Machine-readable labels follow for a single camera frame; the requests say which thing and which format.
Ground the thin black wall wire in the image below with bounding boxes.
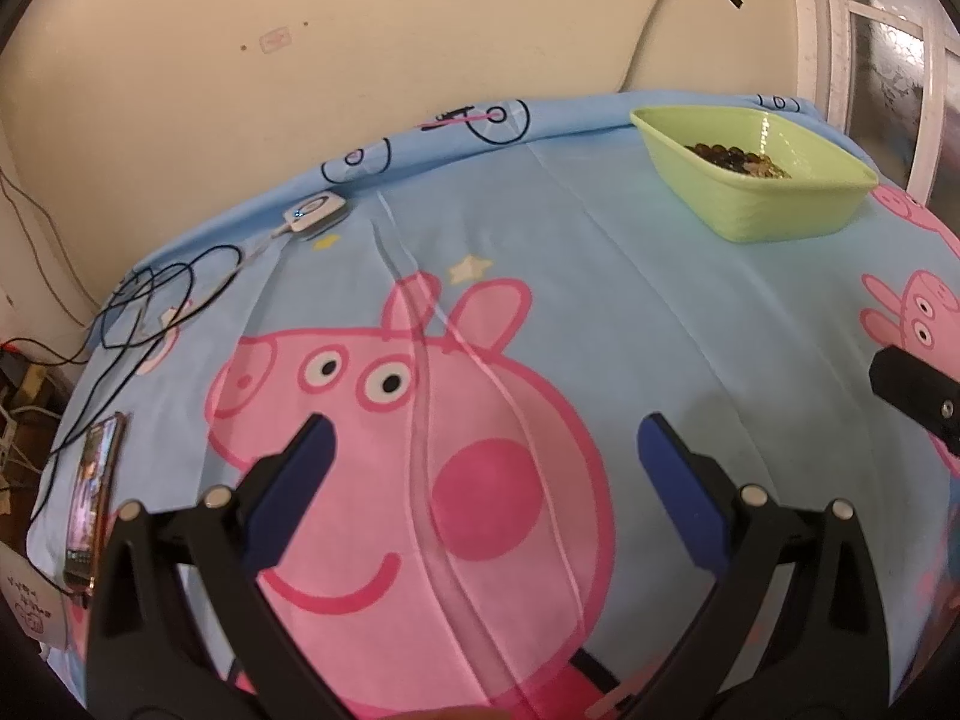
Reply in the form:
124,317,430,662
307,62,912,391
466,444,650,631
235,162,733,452
0,169,98,331

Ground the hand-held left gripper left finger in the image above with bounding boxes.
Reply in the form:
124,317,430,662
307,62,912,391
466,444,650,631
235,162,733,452
86,414,353,720

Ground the white window frame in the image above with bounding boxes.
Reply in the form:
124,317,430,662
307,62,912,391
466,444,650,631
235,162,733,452
784,0,960,211

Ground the large brown bead bracelet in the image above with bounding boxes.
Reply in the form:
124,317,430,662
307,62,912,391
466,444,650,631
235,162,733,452
684,139,755,170

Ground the white square charger pad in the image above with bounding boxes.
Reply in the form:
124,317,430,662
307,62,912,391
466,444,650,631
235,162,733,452
281,193,350,239

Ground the white printed paper sheet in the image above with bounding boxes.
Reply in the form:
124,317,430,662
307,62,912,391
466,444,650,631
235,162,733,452
0,540,72,650

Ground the white wall cable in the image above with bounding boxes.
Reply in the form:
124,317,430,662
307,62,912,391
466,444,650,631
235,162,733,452
611,0,680,95

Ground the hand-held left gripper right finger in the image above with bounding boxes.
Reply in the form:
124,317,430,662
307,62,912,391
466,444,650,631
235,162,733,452
622,412,890,720

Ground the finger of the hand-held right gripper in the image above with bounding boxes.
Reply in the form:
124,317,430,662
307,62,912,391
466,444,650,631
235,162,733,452
870,345,960,458

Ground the light green plastic basket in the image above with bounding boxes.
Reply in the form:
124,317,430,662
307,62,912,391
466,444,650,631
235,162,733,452
628,105,880,245

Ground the smartphone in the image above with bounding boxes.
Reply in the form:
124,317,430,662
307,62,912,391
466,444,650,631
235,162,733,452
62,411,127,592

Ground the blue cartoon pig printed blanket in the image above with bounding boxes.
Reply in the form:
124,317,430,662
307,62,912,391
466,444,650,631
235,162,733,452
26,94,960,720

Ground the black coiled cable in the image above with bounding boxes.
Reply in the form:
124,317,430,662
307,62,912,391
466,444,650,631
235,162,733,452
30,244,248,541

